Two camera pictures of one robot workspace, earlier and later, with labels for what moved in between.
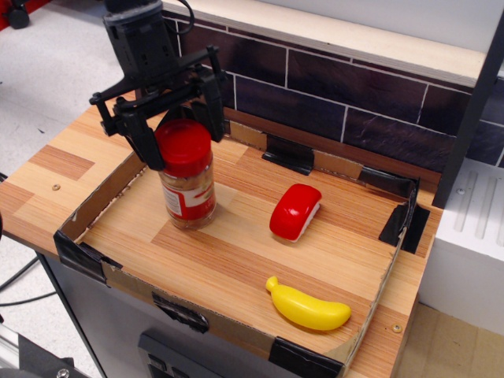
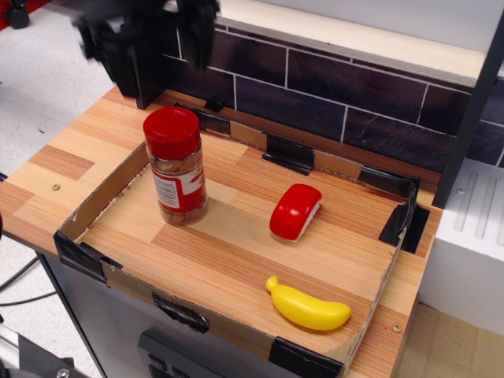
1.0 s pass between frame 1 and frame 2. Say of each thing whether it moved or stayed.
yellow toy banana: stayed
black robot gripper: moved
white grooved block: stayed
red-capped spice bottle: moved
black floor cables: stayed
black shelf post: stayed
